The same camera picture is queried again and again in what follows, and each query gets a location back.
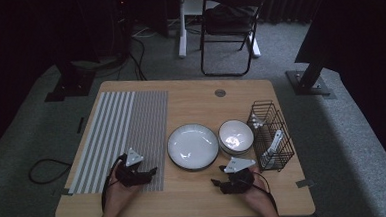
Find hand-held gripper cable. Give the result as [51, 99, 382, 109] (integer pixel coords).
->
[98, 153, 131, 212]
[250, 169, 279, 216]

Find white ceramic spoon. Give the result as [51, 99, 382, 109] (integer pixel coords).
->
[259, 129, 286, 170]

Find black looped floor cable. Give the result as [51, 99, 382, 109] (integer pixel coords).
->
[27, 157, 74, 186]

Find white desk leg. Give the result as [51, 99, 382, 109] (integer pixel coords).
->
[247, 30, 262, 59]
[175, 0, 222, 59]

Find grey striped placemat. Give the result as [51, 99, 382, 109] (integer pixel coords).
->
[63, 88, 174, 197]

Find black folding chair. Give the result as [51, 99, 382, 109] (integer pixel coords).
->
[196, 0, 271, 80]

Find person's left hand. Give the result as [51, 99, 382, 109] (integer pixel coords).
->
[100, 159, 144, 217]

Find grey pleated curtain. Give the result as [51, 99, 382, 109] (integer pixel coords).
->
[258, 0, 332, 27]

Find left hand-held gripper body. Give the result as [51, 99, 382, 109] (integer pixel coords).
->
[113, 146, 153, 189]

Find black wire basket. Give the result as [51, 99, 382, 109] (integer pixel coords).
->
[245, 98, 296, 175]

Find dark curtain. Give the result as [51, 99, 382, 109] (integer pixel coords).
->
[290, 0, 386, 191]

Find person's right hand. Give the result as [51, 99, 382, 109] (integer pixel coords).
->
[239, 166, 277, 216]

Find grey tape piece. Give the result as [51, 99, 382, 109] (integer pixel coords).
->
[295, 178, 315, 189]
[51, 187, 71, 198]

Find white plate with dark rim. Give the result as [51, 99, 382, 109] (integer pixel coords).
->
[166, 121, 221, 173]

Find black bag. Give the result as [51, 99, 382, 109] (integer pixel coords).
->
[205, 2, 259, 36]

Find left hand-held gripper cable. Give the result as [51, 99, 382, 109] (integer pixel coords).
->
[98, 153, 131, 212]

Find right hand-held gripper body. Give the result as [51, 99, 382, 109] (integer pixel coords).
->
[218, 155, 259, 195]

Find black floor cables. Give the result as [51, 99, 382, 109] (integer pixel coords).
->
[128, 35, 148, 83]

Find black stand with base plate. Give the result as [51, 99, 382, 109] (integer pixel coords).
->
[285, 57, 333, 99]

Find black stand base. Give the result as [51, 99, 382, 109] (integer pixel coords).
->
[42, 60, 98, 104]

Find right hand-held gripper cable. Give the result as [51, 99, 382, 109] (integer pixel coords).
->
[250, 169, 279, 216]

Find black strip on floor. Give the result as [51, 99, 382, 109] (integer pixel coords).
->
[75, 116, 86, 135]

